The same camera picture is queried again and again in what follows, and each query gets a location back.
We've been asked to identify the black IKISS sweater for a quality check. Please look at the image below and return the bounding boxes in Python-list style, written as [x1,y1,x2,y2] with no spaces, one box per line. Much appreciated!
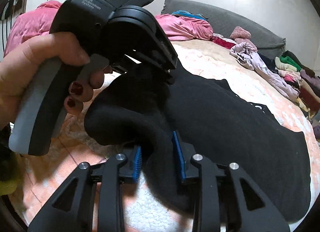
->
[84,64,311,222]

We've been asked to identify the white bag of clothes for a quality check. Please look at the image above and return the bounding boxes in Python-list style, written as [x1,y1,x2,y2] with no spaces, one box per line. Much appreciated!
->
[312,120,320,141]

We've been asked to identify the stack of folded clothes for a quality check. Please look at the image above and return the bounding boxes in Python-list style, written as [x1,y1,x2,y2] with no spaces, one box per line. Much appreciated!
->
[258,54,319,120]

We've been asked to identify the person left hand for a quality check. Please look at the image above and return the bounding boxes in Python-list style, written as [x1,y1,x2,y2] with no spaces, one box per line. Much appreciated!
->
[1,32,112,129]

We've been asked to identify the peach white plaid blanket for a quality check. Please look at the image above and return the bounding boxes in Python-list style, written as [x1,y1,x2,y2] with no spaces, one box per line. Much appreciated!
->
[15,39,320,232]

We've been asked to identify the pink quilted duvet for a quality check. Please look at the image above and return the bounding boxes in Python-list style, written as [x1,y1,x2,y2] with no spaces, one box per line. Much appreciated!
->
[3,1,214,56]

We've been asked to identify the blue cloth at headboard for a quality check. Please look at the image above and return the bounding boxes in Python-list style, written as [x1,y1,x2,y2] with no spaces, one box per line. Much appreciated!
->
[171,10,208,21]

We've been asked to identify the green fleece sleeve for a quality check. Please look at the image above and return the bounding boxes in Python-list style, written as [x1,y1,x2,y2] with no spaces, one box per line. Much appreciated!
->
[0,177,20,196]

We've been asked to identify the beige fleece bed sheet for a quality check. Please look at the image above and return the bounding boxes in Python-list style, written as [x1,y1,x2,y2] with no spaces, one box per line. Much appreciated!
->
[170,39,261,92]

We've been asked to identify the red garment near pillow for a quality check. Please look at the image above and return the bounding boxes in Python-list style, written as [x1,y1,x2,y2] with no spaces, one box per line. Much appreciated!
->
[212,36,237,50]

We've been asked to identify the grey bed headboard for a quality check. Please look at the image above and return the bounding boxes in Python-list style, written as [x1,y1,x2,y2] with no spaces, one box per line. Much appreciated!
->
[161,0,286,58]

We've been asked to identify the pink fluffy knit item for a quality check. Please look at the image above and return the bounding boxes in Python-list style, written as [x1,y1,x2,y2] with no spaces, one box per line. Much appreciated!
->
[230,26,258,52]

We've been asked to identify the lilac crumpled garment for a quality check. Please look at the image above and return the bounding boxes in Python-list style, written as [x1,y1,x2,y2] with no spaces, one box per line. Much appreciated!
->
[229,42,299,102]

